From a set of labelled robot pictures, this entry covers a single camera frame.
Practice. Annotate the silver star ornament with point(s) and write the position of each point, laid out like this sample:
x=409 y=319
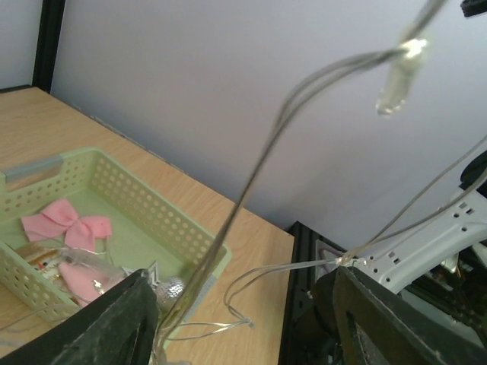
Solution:
x=151 y=273

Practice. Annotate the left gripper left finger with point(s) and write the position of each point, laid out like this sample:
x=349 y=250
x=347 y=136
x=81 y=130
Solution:
x=117 y=328

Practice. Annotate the green perforated plastic basket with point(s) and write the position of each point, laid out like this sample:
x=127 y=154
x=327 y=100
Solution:
x=147 y=227

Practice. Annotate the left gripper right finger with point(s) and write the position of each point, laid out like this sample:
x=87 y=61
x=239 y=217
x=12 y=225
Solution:
x=374 y=324

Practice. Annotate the pink fabric triangle ornament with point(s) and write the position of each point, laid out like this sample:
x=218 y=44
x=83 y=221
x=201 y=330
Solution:
x=86 y=284

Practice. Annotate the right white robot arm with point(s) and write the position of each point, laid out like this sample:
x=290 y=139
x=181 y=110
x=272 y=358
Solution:
x=438 y=267

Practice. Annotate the silver glitter ball ornament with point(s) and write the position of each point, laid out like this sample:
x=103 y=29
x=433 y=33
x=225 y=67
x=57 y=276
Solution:
x=169 y=291

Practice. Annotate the brown round doll ornament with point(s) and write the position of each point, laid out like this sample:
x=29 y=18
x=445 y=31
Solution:
x=43 y=259

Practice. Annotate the clear string light garland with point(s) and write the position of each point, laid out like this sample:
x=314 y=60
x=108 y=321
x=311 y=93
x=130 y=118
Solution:
x=404 y=59

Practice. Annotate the pink fabric bow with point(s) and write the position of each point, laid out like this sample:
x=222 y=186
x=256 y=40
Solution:
x=59 y=218

